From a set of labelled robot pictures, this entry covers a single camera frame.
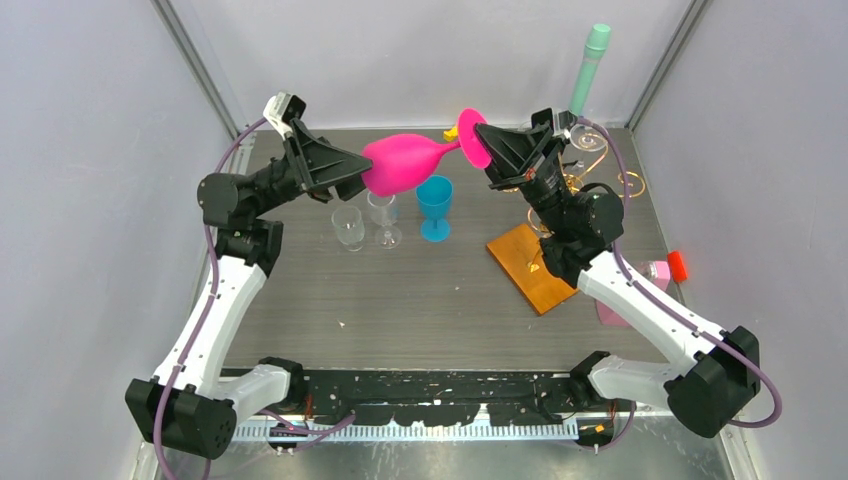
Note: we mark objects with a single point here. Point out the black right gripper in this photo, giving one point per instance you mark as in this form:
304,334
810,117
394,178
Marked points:
513,155

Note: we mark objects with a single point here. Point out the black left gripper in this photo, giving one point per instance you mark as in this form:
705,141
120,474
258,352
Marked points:
316,162

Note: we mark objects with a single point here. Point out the clear patterned wine glass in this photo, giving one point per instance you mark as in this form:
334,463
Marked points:
349,227

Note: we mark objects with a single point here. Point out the pink plastic wine glass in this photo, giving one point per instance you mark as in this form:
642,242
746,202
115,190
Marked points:
402,162

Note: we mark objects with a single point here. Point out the blue plastic wine glass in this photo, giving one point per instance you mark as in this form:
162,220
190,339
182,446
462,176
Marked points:
434,198

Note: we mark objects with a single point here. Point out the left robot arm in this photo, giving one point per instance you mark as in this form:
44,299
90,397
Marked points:
185,406

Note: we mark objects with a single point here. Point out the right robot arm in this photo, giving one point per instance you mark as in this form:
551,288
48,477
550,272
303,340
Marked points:
709,373

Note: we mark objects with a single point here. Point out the orange wooden rack base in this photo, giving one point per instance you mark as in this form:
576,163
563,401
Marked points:
518,253

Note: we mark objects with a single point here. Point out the yellow small block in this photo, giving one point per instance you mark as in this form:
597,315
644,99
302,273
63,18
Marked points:
451,135

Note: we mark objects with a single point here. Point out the mint green tube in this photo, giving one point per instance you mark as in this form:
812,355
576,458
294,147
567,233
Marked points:
595,47

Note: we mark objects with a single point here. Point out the red small object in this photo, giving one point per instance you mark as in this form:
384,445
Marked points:
677,266

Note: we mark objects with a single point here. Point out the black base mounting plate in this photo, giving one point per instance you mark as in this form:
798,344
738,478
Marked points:
446,397

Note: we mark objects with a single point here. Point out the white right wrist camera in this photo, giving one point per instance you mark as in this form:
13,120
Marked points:
560,121

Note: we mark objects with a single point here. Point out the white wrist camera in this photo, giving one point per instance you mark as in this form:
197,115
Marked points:
281,109
560,121

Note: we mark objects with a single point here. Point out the gold wire glass rack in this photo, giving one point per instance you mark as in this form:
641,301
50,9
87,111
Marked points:
634,181

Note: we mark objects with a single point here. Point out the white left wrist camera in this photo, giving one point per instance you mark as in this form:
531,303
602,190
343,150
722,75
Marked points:
281,109

